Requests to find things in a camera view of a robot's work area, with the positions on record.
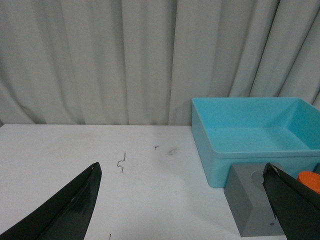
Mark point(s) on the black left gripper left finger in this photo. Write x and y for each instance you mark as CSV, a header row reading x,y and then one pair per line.
x,y
64,216

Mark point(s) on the white pleated curtain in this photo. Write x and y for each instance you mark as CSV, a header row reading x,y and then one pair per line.
x,y
140,62

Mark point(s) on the orange cylinder with white numbers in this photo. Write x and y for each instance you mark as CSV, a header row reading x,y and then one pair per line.
x,y
310,179

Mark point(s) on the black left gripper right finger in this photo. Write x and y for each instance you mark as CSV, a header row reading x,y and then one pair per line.
x,y
295,205

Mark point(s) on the light blue plastic box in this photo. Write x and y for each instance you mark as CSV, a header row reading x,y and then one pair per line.
x,y
237,130

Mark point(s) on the gray block with round hole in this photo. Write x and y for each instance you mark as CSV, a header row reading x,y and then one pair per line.
x,y
248,201

